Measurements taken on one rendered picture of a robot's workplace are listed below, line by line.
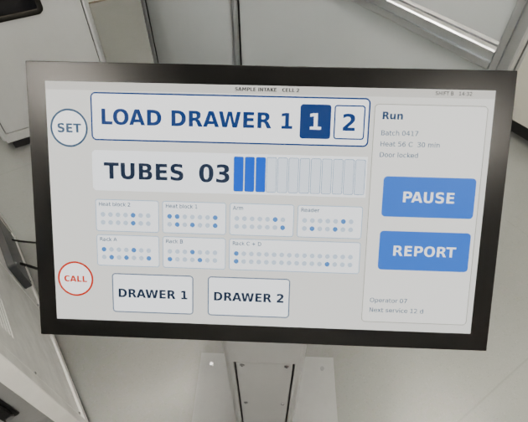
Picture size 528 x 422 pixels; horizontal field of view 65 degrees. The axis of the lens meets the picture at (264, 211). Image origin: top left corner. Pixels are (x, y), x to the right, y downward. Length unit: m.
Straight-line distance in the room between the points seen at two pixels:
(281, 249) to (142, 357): 1.18
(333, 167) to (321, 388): 1.10
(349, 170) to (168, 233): 0.21
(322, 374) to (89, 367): 0.79
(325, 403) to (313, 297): 1.00
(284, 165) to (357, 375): 1.17
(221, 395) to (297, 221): 1.06
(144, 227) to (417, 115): 0.32
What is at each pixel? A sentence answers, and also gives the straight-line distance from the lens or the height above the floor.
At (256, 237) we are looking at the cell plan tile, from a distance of 0.47.
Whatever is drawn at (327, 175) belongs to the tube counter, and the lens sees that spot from 0.46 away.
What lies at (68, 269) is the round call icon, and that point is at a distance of 0.53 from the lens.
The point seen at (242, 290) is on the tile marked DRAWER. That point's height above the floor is 1.01.
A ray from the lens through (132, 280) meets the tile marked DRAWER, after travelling 0.51.
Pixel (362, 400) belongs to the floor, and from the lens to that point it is 1.52.
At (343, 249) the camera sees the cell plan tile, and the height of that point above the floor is 1.05.
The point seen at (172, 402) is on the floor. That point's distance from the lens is 1.52.
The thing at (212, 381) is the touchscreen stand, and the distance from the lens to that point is 1.48.
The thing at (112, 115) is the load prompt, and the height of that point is 1.16.
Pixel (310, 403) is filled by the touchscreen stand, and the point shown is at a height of 0.04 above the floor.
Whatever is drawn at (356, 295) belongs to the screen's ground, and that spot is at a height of 1.01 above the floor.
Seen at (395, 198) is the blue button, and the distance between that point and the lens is 0.48.
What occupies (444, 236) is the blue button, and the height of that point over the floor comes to 1.06.
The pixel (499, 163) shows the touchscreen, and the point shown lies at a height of 1.13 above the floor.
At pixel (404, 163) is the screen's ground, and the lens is 0.48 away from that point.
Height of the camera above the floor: 1.43
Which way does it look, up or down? 49 degrees down
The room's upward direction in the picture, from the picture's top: straight up
